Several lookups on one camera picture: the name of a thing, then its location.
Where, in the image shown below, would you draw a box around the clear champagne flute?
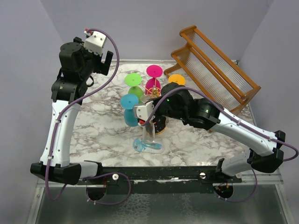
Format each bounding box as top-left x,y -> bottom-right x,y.
139,95 -> 150,103
142,122 -> 155,143

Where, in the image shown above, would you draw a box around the green plastic wine glass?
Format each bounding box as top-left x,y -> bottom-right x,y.
124,73 -> 143,99

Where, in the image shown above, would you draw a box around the pink plastic wine glass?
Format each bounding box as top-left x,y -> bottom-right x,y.
145,65 -> 163,97

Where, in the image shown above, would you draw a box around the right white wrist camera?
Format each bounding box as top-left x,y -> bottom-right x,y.
133,101 -> 154,124

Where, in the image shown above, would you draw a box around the black mounting base rail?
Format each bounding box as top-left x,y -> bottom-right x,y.
78,166 -> 242,195

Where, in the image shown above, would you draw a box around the gold wire wine glass rack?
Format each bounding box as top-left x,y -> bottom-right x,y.
137,79 -> 169,136

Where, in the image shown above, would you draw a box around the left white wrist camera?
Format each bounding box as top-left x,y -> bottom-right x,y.
83,29 -> 107,56

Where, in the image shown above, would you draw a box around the blue plastic wine glass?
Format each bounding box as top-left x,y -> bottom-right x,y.
120,94 -> 139,127

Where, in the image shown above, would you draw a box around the wooden dish rack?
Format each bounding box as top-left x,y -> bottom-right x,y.
164,25 -> 261,115

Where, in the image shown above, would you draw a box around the clear champagne flute front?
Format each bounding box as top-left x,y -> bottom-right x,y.
142,122 -> 155,143

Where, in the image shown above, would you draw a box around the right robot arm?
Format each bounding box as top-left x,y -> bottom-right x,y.
151,83 -> 285,182

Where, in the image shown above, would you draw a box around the clear champagne flute back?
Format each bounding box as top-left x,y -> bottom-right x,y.
139,95 -> 150,103

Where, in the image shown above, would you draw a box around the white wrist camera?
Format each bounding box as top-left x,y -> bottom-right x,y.
133,101 -> 154,124
83,29 -> 107,56

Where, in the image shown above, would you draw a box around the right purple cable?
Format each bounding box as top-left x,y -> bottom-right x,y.
144,87 -> 299,162

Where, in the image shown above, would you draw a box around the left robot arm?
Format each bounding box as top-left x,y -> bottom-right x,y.
30,34 -> 113,185

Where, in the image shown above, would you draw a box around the orange plastic wine glass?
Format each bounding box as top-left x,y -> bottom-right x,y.
168,74 -> 186,85

